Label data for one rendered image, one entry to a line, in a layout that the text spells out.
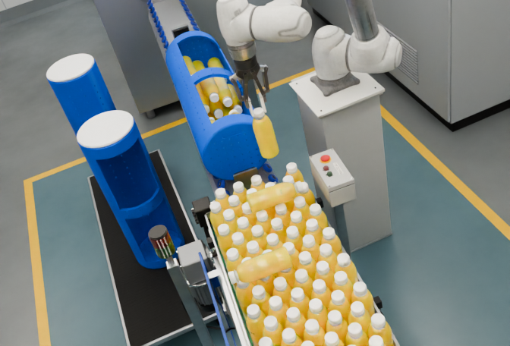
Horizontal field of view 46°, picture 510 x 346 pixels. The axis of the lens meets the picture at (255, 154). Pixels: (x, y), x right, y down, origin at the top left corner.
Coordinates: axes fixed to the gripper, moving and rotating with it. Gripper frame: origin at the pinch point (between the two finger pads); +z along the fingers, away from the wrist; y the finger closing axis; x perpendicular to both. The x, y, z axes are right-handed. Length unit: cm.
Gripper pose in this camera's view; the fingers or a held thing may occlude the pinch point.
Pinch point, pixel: (256, 105)
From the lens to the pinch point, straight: 208.0
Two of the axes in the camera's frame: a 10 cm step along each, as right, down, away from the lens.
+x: 2.8, 5.8, -7.7
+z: 2.0, 7.5, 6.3
